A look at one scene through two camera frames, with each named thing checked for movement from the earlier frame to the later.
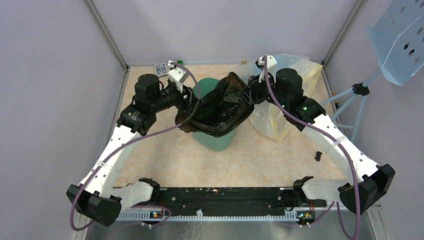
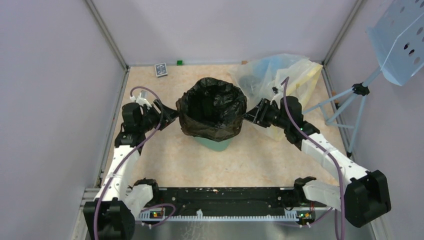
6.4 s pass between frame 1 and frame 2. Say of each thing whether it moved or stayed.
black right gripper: moved
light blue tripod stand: stayed
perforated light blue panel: stayed
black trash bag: moved
